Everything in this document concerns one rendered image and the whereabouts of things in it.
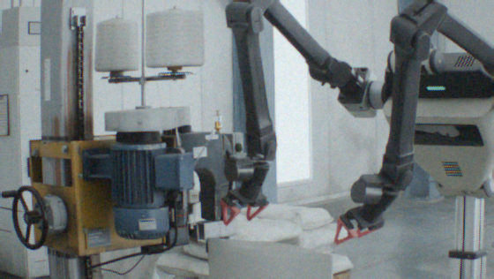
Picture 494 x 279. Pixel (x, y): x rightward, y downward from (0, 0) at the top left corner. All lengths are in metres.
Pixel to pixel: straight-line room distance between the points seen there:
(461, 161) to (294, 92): 6.81
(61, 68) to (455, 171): 1.20
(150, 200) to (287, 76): 7.02
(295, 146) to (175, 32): 7.04
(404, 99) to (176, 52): 0.64
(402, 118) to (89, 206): 0.88
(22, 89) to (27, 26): 0.47
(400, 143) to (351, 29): 8.16
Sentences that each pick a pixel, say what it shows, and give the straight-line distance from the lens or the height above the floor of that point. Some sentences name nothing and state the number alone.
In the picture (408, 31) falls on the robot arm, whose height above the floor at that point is 1.59.
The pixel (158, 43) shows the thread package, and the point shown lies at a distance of 2.25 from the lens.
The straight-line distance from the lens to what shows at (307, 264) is 2.27.
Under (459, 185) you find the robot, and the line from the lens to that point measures 2.57.
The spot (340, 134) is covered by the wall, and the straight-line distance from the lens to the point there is 9.89.
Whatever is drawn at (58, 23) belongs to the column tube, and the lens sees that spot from 2.30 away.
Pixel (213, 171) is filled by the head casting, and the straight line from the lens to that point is 2.59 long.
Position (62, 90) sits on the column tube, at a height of 1.48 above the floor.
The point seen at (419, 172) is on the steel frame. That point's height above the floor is 0.37.
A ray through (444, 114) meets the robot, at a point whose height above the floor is 1.39.
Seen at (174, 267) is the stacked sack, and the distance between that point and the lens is 5.60.
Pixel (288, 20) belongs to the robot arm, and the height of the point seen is 1.65.
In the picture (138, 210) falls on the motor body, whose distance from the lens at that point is 2.16.
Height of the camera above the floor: 1.46
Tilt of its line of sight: 3 degrees down
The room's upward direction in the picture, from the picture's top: 1 degrees counter-clockwise
